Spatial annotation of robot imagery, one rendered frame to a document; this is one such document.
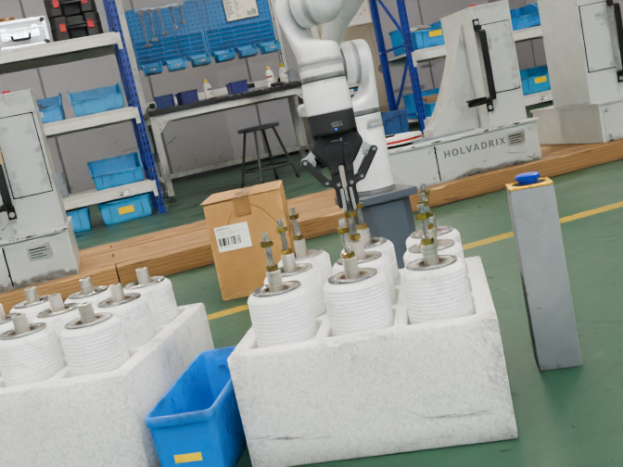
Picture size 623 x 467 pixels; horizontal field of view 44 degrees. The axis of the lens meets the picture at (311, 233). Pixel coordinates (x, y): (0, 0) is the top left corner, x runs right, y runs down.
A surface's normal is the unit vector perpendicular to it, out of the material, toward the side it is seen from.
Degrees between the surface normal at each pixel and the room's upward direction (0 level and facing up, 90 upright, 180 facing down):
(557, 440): 0
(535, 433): 0
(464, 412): 90
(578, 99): 90
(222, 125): 90
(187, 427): 92
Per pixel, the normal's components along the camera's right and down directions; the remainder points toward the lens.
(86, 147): 0.28, 0.10
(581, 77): -0.94, 0.24
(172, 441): -0.14, 0.22
